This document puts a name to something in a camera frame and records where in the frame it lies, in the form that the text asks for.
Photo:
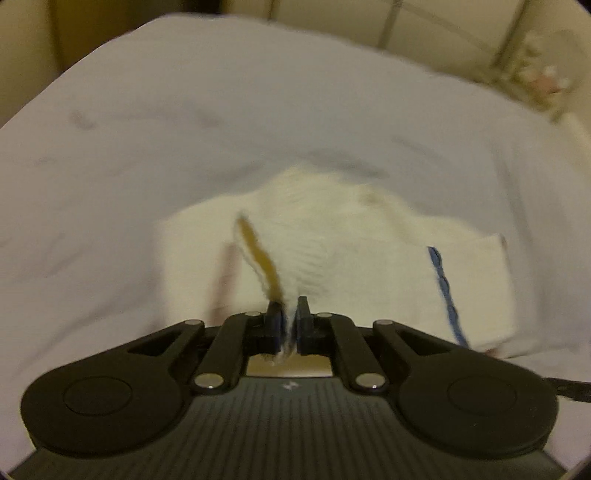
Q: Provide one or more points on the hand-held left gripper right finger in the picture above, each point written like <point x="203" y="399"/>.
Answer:
<point x="302" y="323"/>

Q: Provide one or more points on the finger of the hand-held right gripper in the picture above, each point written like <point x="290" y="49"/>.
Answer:
<point x="570" y="390"/>

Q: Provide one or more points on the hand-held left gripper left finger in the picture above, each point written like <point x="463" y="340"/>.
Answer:
<point x="276" y="323"/>

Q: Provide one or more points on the white knit sweater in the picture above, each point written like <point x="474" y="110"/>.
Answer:
<point x="332" y="221"/>

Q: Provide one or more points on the bed with grey sheet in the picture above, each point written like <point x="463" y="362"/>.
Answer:
<point x="184" y="115"/>

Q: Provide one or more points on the white wardrobe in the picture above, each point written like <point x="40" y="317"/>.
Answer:
<point x="415" y="27"/>

